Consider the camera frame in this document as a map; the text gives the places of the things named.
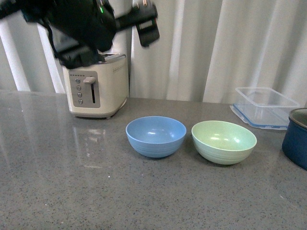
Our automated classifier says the blue bowl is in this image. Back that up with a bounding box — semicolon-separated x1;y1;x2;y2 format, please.
126;116;187;158

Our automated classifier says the cream toaster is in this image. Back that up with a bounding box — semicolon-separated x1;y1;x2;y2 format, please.
63;53;129;118

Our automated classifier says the white curtain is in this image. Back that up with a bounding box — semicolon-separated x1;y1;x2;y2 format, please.
0;0;307;107

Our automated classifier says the clear plastic food container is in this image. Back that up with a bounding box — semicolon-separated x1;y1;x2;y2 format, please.
230;87;300;130

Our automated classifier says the green bowl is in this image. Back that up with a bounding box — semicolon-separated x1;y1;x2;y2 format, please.
191;120;257;165

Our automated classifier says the blue saucepan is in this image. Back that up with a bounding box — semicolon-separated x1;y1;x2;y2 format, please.
282;119;307;170

